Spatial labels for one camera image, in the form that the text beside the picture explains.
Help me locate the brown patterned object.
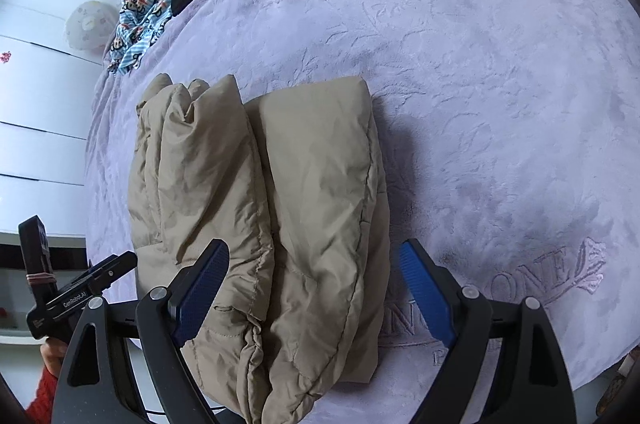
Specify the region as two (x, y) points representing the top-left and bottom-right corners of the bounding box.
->
(595, 346), (640, 417)

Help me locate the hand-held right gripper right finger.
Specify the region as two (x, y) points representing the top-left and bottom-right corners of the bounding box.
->
(399, 238), (573, 424)

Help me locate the white wardrobe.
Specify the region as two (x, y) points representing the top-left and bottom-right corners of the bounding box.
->
(0, 0), (108, 237)

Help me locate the beige puffer jacket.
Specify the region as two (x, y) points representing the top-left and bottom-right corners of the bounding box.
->
(127, 73), (392, 424)

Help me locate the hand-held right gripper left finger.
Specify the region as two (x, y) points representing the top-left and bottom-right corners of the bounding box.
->
(52, 238), (230, 424)

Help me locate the person's left forearm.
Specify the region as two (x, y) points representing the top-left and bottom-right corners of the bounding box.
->
(24, 366), (63, 424)

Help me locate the person's left hand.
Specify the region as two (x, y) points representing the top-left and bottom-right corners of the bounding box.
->
(41, 338), (65, 372)

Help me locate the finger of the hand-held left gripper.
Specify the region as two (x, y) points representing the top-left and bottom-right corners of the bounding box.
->
(87, 251), (139, 292)

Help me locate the lavender plush bed blanket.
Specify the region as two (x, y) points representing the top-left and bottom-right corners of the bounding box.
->
(82, 0), (640, 424)

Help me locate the round white cushion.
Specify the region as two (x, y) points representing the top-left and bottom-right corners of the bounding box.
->
(64, 0), (113, 51)

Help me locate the blue cartoon printed cloth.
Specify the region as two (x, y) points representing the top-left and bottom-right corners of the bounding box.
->
(105, 0), (178, 78)

